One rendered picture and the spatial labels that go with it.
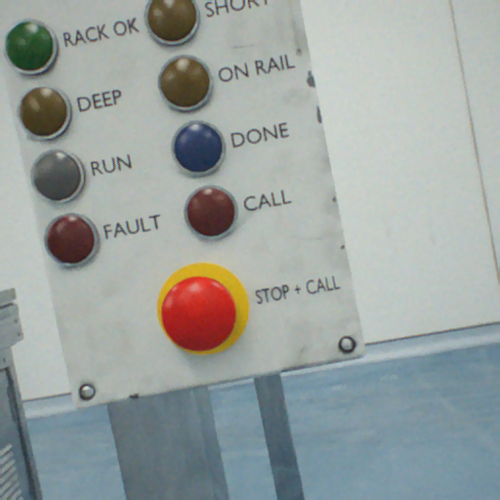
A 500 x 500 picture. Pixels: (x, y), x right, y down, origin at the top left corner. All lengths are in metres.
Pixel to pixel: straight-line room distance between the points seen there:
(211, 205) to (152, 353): 0.09
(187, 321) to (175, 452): 0.14
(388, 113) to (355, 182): 0.40
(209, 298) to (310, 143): 0.10
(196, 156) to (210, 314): 0.09
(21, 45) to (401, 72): 3.47
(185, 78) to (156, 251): 0.10
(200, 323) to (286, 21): 0.17
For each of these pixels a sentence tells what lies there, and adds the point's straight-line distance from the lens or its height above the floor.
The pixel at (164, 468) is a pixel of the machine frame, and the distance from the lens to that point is 0.48.
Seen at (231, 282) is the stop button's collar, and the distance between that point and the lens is 0.38.
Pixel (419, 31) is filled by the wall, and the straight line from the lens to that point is 3.87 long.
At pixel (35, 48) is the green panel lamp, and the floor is 1.01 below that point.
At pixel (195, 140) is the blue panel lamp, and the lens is 0.38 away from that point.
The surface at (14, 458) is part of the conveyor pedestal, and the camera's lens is 1.98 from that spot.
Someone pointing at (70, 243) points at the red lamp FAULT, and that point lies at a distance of 0.39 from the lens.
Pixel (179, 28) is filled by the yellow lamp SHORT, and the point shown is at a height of 1.00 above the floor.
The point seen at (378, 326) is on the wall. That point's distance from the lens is 3.81.
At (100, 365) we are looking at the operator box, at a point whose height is 0.83.
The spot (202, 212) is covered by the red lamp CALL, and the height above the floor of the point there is 0.90.
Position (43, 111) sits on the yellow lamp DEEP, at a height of 0.98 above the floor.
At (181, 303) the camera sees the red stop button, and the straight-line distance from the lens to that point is 0.36.
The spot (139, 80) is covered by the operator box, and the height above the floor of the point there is 0.98.
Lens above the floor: 0.90
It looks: 3 degrees down
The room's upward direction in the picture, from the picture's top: 11 degrees counter-clockwise
